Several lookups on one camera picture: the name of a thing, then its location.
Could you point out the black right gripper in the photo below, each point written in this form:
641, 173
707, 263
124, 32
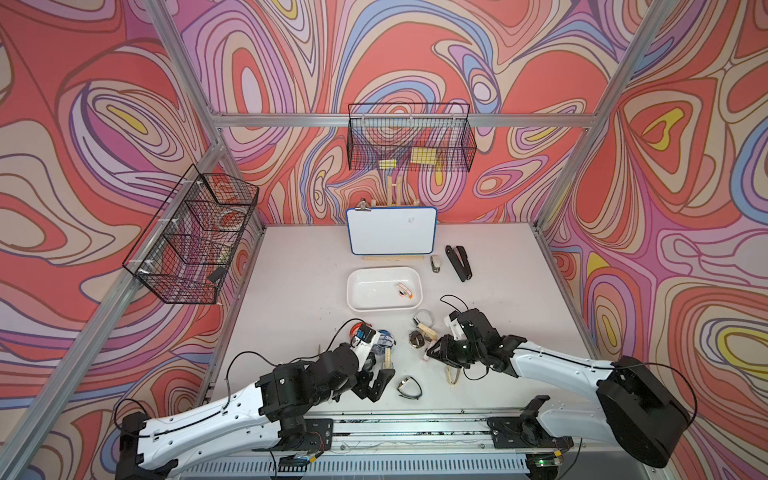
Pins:
444, 354

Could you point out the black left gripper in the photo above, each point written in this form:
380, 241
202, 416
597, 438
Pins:
364, 391

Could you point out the large beige square watch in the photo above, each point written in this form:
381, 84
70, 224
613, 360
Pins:
453, 374

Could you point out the cream strap watch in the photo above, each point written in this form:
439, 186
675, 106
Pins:
428, 333

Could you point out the orange white band watch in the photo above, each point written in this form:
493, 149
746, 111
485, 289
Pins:
404, 290

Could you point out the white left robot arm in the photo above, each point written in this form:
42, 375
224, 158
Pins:
267, 415

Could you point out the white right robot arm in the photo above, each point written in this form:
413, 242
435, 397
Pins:
631, 407

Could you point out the blue translucent watch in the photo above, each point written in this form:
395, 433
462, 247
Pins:
385, 341

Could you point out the dark brown leather watch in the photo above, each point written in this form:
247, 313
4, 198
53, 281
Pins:
416, 339

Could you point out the white plastic storage box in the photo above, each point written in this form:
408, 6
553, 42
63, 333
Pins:
372, 290

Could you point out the black stapler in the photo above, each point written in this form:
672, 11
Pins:
458, 258

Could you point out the small grey stapler remover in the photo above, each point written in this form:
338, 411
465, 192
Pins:
435, 263

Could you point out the small white whiteboard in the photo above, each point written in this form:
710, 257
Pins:
392, 231

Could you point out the yellow sticky notes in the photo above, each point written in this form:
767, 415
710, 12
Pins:
423, 156

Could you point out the small yellow note pad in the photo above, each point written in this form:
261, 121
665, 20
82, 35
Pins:
387, 164

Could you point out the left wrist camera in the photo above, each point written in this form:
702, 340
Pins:
363, 333

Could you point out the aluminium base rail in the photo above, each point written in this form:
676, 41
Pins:
464, 445

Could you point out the black wire basket back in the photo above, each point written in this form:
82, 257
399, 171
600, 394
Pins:
389, 130

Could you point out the black wire basket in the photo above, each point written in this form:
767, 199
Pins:
185, 254
389, 130

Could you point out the black wire basket left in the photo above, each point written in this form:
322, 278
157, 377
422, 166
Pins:
185, 254

